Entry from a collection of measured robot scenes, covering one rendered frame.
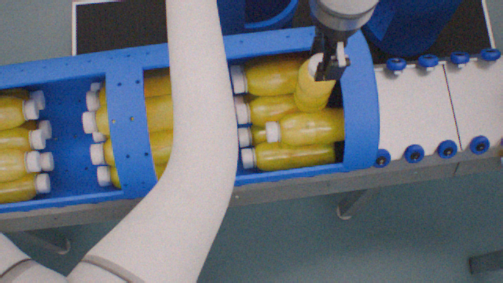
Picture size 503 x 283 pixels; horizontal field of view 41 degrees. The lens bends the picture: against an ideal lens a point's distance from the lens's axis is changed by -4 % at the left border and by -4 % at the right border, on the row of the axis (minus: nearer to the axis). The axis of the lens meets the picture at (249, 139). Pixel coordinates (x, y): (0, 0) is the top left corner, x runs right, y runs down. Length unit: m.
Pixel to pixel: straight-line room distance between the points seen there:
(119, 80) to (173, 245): 0.68
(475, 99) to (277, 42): 0.54
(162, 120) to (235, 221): 1.17
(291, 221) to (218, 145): 1.77
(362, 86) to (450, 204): 1.34
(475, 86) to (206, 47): 1.02
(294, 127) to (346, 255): 1.16
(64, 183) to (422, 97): 0.80
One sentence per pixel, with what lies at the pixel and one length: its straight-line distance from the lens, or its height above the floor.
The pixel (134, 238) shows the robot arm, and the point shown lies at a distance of 0.57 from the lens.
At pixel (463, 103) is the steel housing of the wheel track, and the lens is 1.59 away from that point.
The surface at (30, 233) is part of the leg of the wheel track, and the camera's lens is 1.98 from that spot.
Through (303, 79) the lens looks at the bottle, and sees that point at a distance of 1.18.
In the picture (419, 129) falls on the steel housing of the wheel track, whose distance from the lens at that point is 1.54.
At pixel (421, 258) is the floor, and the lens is 2.45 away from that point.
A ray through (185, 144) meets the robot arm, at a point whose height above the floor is 1.75.
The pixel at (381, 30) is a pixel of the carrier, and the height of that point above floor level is 0.16.
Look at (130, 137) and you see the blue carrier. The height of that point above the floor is 1.22.
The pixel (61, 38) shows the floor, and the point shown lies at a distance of 2.65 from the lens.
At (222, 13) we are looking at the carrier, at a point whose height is 0.66.
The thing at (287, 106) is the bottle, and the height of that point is 1.09.
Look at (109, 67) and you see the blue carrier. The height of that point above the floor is 1.22.
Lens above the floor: 2.36
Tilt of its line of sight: 75 degrees down
